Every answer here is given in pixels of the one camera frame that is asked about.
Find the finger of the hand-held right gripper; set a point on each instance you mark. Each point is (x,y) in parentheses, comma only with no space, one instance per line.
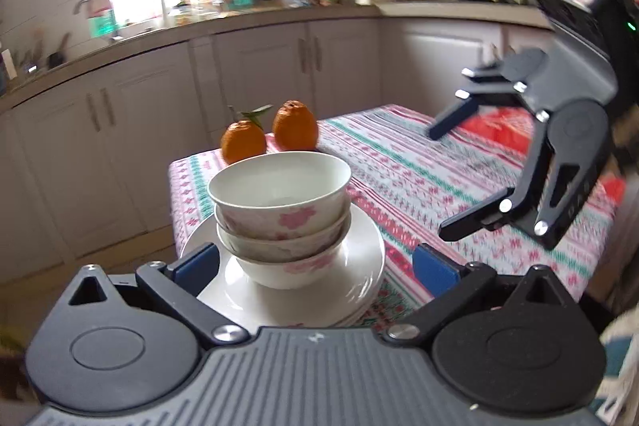
(439,129)
(469,224)

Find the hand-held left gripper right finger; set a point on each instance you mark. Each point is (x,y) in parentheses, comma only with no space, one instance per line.
(434,269)

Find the stone kitchen countertop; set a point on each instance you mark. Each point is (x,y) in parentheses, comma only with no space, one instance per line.
(449,9)

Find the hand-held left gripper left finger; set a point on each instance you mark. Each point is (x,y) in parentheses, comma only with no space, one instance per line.
(194,269)

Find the white bowl with pink flowers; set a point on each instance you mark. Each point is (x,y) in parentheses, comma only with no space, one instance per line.
(239,241)
(289,274)
(279,181)

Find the patterned red green tablecloth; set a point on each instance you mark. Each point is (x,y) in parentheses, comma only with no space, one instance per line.
(424,176)

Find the white plate with fruit print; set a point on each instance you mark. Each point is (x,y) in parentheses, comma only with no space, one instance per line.
(372,294)
(239,291)
(357,318)

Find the green dish soap bottle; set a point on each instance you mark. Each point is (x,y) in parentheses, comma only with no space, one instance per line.
(102,19)

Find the orange with green leaf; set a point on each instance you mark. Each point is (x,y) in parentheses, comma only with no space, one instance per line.
(242,141)

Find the orange with knobbly top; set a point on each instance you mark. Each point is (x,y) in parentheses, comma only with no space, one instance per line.
(295,126)

